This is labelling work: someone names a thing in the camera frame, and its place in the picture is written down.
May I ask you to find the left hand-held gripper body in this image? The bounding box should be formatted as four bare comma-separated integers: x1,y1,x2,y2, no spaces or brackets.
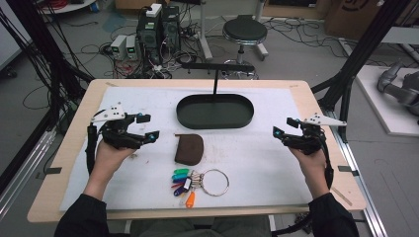
90,102,147,151

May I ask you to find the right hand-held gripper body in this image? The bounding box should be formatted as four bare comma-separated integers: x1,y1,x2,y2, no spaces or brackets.
282,113,348,156

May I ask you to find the person's right hand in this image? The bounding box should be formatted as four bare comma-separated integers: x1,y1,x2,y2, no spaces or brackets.
289,147,328,181

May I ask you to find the person's left hand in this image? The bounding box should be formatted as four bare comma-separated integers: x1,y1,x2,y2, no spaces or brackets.
93,139,136,181

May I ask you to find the brown zip pouch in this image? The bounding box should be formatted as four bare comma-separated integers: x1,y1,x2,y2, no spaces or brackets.
174,133,205,167

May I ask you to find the white table mat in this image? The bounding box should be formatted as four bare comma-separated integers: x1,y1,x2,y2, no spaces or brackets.
58,86,314,212

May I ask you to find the black oval tray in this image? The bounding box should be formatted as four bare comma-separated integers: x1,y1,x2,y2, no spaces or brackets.
176,93,255,130

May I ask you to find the white power supply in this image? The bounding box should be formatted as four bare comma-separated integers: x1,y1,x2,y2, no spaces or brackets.
126,35,139,60
110,34,128,61

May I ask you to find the white platform board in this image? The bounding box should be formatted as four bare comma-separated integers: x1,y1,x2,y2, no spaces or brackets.
355,64,419,137

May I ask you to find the black computer tower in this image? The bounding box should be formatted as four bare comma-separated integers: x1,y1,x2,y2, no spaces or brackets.
135,13,163,65
161,5,182,53

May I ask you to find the black T-shaped stand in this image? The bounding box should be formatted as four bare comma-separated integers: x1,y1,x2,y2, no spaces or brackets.
181,62,256,97

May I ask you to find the black round stool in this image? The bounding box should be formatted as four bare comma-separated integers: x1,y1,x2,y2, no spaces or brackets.
221,14,269,80

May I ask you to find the white box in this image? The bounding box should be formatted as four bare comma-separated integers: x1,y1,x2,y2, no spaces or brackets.
145,3,163,19

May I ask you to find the cardboard box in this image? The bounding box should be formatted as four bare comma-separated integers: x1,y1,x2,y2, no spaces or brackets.
324,0,384,41

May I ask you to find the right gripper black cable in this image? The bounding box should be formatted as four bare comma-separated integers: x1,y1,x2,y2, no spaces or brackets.
319,136,335,190

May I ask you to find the key ring with coloured tags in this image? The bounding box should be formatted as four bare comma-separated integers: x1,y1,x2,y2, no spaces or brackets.
170,168,230,209

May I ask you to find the aluminium rail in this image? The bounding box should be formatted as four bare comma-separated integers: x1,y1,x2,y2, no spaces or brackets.
0,127,57,219
329,111,389,237

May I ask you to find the bundle of black cables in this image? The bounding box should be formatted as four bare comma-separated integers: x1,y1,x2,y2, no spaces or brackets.
0,0,96,132

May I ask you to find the black frame post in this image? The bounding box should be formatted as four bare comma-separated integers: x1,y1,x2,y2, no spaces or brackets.
310,0,413,143

